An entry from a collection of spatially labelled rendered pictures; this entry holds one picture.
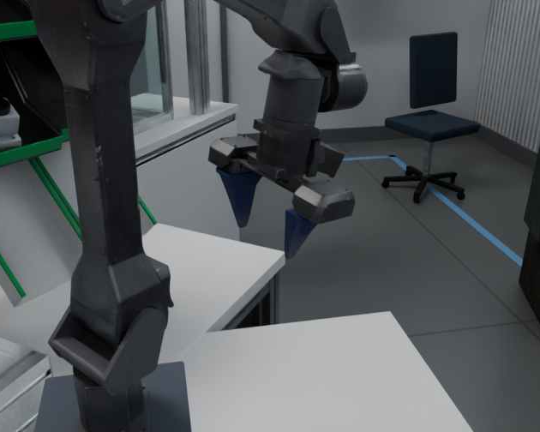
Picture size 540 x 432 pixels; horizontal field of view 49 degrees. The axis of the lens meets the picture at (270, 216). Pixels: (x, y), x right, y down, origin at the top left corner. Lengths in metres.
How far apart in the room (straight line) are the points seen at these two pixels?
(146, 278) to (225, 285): 0.66
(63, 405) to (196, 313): 0.50
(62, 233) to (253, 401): 0.40
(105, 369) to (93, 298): 0.06
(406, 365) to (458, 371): 1.44
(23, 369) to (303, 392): 0.39
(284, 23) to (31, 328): 0.73
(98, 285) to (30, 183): 0.53
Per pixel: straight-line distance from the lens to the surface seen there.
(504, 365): 2.51
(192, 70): 2.35
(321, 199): 0.60
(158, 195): 2.12
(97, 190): 0.48
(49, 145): 0.91
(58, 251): 0.99
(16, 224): 0.99
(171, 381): 0.63
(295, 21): 0.59
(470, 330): 2.67
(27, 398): 0.87
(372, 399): 0.92
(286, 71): 0.60
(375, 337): 1.04
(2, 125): 0.87
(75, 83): 0.46
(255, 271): 1.21
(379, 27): 4.86
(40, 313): 1.16
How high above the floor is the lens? 1.46
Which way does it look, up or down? 24 degrees down
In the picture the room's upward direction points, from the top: straight up
